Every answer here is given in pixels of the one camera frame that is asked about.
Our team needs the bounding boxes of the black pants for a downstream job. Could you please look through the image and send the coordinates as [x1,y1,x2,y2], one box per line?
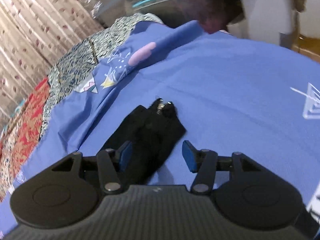
[102,98,186,188]

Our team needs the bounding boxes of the red floral patchwork quilt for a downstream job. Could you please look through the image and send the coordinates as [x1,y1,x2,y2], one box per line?
[1,13,162,199]

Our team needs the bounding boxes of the blue patterned bedsheet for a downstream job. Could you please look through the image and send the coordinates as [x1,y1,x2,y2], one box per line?
[0,19,320,235]

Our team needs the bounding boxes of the beige floral curtain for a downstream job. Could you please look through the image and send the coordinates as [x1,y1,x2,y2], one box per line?
[1,0,103,127]

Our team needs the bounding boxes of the white storage bin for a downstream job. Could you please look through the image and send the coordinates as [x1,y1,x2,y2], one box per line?
[227,0,298,49]

